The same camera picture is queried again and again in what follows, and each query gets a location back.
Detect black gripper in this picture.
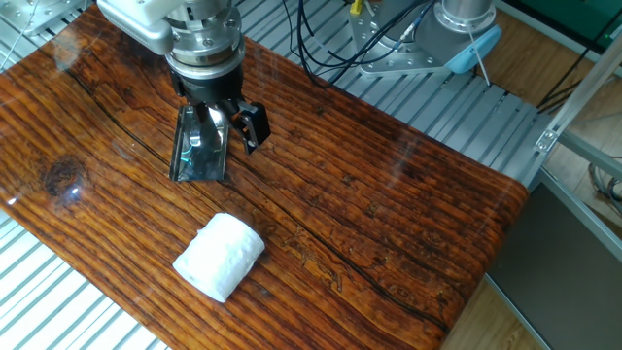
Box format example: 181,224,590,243
168,60,272,156

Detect chrome toilet paper holder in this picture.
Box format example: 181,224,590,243
168,103,230,184

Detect white towel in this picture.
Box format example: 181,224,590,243
172,212,266,304

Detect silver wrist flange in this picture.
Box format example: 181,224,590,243
164,0,247,82

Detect glossy wood-grain mat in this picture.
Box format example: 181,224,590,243
0,0,530,350

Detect aluminium plate with holes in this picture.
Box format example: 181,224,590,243
0,0,89,38

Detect dark grey panel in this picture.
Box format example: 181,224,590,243
487,182,622,350

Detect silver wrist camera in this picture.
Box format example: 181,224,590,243
96,0,176,55

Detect grey cable with metal connector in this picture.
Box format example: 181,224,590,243
397,0,438,50

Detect white cable tie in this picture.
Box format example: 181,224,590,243
466,26,492,88

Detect aluminium corner bracket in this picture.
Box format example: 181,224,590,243
533,126,560,156

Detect black floor cable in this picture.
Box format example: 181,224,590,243
536,18,622,112

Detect aluminium frame post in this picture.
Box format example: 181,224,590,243
534,33,622,155

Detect aluminium frame rail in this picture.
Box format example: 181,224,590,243
527,164,622,266
556,130,622,182

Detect coiled grey cables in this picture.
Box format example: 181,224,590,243
586,155,622,218

